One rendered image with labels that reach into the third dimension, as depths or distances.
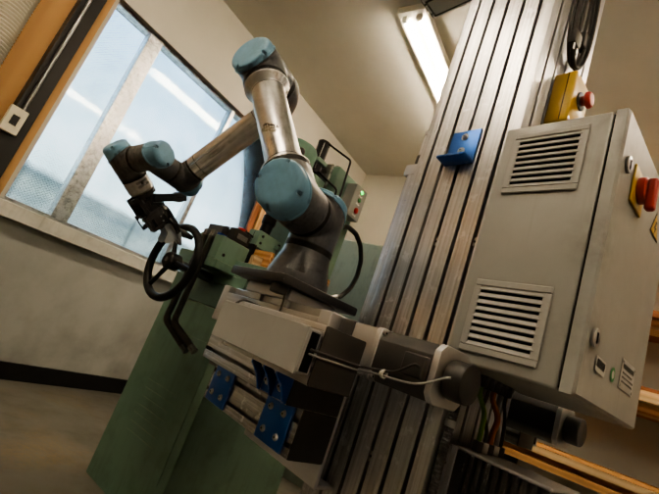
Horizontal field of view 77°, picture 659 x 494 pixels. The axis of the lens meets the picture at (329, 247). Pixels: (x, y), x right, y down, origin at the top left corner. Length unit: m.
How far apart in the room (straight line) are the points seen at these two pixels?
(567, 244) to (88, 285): 2.55
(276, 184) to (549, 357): 0.57
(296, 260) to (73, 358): 2.18
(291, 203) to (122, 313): 2.26
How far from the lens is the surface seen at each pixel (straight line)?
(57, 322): 2.83
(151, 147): 1.23
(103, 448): 1.88
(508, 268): 0.76
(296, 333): 0.61
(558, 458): 3.08
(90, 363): 3.00
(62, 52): 2.68
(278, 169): 0.86
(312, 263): 0.92
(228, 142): 1.27
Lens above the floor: 0.70
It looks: 14 degrees up
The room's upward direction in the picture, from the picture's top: 20 degrees clockwise
